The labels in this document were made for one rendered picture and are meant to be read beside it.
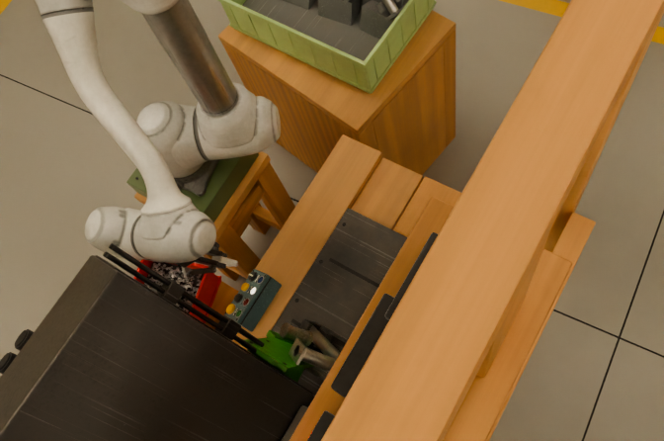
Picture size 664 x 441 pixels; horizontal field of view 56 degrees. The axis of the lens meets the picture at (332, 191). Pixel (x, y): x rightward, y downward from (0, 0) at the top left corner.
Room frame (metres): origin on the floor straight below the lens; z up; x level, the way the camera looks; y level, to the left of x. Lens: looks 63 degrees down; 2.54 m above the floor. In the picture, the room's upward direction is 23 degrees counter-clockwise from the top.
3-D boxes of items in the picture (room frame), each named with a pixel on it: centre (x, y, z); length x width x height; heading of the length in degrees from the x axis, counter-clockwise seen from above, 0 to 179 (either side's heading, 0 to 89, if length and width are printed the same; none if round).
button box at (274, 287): (0.60, 0.31, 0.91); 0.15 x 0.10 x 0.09; 127
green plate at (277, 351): (0.34, 0.26, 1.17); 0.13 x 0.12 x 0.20; 127
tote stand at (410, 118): (1.46, -0.22, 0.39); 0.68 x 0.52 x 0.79; 27
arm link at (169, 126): (1.08, 0.35, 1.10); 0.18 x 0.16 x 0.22; 73
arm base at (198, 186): (1.06, 0.38, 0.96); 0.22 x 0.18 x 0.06; 138
